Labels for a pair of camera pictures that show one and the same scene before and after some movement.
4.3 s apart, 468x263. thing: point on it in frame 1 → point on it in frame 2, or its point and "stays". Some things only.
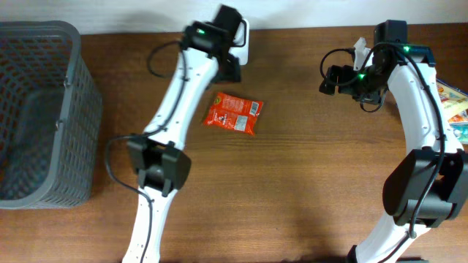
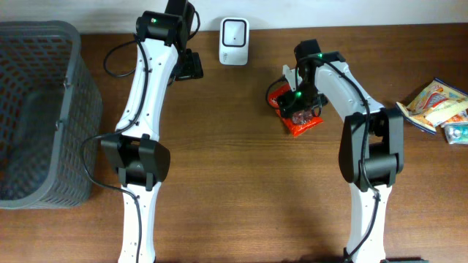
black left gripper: x=239 y=77 → x=193 y=68
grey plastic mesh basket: x=50 y=117 stays
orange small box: x=458 y=117 stays
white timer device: x=242 y=42 stays
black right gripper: x=344 y=71 → x=289 y=96
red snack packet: x=234 y=112 → x=298 y=121
